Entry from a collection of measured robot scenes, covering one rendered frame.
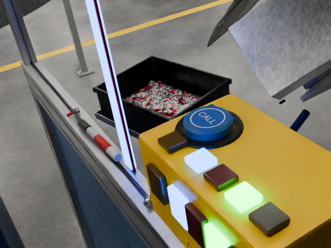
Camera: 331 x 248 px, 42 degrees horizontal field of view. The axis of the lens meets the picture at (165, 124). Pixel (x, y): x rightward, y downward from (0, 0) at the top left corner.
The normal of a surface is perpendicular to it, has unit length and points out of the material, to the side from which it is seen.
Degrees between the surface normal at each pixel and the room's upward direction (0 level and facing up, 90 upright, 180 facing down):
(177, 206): 90
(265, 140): 0
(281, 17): 55
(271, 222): 0
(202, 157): 0
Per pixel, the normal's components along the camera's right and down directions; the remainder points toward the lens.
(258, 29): -0.41, -0.01
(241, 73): -0.14, -0.82
